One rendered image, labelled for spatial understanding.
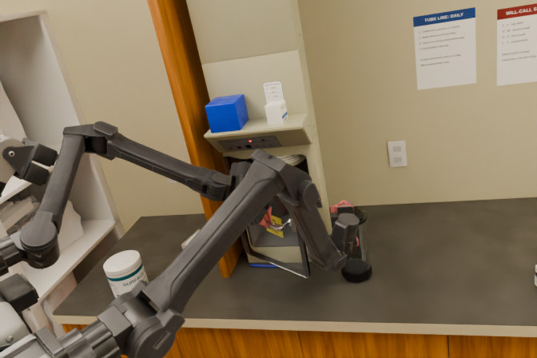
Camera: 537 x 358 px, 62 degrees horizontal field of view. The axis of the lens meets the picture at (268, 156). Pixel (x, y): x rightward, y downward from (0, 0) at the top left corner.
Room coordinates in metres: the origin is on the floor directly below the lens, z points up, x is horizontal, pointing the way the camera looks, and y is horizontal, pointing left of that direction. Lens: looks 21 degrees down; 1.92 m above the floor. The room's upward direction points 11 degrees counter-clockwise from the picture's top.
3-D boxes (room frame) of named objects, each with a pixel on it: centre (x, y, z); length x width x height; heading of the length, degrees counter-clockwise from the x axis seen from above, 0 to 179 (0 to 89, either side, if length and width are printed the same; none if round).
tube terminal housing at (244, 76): (1.52, -0.04, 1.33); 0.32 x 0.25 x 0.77; 73
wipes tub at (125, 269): (1.40, 0.60, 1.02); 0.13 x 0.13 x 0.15
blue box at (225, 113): (1.38, 0.10, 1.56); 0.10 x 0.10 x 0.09; 73
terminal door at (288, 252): (1.33, 0.05, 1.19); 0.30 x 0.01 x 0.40; 43
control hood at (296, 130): (1.35, 0.02, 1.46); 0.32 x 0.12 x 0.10; 73
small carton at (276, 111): (1.33, -0.05, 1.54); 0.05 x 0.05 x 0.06; 65
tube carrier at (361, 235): (1.26, -0.22, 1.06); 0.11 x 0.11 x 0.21
